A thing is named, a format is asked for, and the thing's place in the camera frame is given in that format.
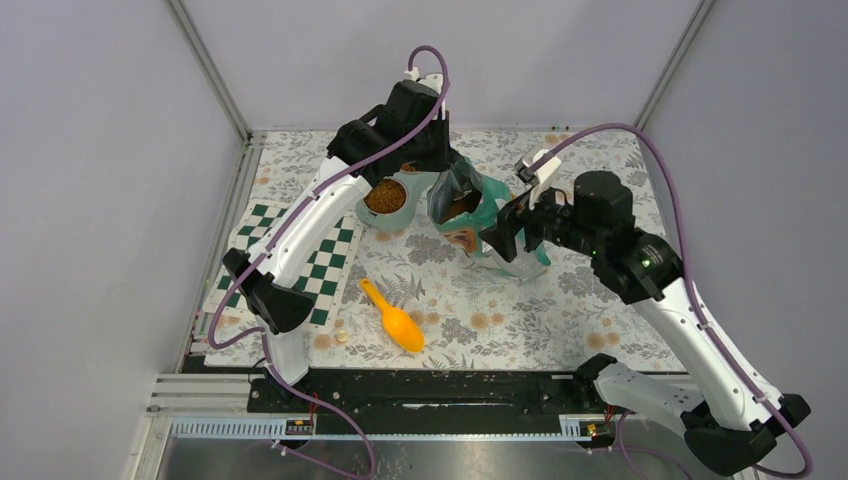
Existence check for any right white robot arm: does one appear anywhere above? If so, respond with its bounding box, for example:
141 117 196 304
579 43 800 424
481 171 811 476

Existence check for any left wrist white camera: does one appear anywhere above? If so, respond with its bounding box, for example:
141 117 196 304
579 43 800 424
404 67 447 120

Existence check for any green white checkered mat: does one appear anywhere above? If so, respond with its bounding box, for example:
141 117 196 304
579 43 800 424
201 200 362 328

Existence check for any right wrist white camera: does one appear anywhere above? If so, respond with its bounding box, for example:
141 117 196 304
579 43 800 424
515 148 562 210

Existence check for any yellow plastic scoop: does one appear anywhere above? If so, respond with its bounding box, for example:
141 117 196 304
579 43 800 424
360 278 426 353

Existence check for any wrist white camera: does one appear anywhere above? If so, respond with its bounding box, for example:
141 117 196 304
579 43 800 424
515 148 562 210
404 67 447 120

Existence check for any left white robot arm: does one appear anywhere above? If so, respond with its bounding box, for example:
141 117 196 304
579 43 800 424
223 74 453 411

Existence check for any teal double pet bowl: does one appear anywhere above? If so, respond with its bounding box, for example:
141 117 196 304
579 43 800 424
354 166 438 233

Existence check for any teal dog food bag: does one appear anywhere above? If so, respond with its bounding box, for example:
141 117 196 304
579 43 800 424
427 155 551 281

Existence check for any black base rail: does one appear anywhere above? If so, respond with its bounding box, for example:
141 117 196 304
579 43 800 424
246 367 641 437

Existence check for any floral tablecloth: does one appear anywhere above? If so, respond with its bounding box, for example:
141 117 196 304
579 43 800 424
248 130 684 373

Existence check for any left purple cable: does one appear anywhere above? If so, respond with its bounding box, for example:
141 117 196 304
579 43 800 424
207 44 380 480

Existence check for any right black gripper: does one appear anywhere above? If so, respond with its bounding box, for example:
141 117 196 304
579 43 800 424
478 172 604 261

